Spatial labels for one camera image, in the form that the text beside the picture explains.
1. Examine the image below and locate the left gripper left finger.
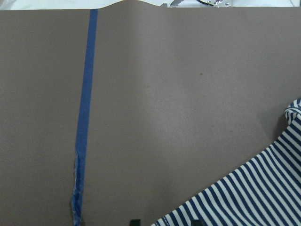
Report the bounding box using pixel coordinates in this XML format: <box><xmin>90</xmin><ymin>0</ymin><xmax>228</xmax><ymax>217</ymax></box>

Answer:
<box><xmin>130</xmin><ymin>219</ymin><xmax>141</xmax><ymax>226</ymax></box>

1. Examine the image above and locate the navy white striped polo shirt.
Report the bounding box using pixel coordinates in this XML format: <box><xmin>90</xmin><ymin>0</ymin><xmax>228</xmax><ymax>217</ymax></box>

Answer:
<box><xmin>155</xmin><ymin>99</ymin><xmax>301</xmax><ymax>226</ymax></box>

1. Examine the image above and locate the brown paper table cover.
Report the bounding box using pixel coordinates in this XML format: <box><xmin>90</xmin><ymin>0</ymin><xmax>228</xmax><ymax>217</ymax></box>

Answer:
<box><xmin>0</xmin><ymin>0</ymin><xmax>301</xmax><ymax>226</ymax></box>

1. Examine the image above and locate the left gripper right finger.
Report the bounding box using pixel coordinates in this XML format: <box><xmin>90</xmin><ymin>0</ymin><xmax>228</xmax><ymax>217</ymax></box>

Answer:
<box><xmin>191</xmin><ymin>219</ymin><xmax>202</xmax><ymax>226</ymax></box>

